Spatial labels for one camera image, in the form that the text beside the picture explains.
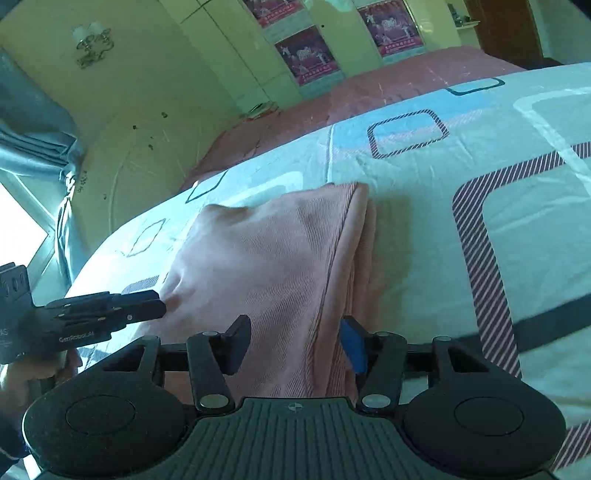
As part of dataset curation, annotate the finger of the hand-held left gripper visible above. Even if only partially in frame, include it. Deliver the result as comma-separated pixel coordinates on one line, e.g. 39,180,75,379
46,290,160,315
55,300,167,330

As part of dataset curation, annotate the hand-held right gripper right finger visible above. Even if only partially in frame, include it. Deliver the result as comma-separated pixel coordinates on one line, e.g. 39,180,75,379
340,316,492,413

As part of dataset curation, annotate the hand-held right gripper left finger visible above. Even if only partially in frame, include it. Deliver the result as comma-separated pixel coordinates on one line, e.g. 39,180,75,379
99,316,252,414

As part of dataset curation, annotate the pink t-shirt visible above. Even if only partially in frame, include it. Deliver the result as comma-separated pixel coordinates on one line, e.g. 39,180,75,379
159,181,377,402

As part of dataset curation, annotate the person's left hand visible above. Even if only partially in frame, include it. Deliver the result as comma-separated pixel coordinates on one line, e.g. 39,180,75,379
0,348,83,407

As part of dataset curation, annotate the window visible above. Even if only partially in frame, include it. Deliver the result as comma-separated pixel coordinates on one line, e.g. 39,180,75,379
0,180,50,278

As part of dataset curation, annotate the cream round headboard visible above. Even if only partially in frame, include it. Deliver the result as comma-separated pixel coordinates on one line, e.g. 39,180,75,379
74,108,246,241

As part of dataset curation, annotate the light blue patterned bed sheet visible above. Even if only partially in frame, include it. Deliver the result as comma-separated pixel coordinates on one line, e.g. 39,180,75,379
65,62,591,472

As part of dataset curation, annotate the blue curtain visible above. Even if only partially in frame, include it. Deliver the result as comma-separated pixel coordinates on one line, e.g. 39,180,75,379
0,46,87,278

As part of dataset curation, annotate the pink checked bedspread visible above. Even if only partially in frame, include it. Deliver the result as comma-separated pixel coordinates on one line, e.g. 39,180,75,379
178,46,527,191

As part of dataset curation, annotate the pale green wardrobe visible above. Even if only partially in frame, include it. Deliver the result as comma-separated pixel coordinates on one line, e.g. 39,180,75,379
159,0,481,121

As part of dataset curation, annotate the brown wooden door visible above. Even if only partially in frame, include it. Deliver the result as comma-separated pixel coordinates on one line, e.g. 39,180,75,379
475,0,546,64

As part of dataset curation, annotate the wall lamp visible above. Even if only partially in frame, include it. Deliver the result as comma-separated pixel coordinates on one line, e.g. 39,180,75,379
73,24,115,70

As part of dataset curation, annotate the wall poster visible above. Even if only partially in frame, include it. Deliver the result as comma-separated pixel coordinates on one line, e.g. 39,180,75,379
357,0,424,59
274,25,339,87
242,0,308,29

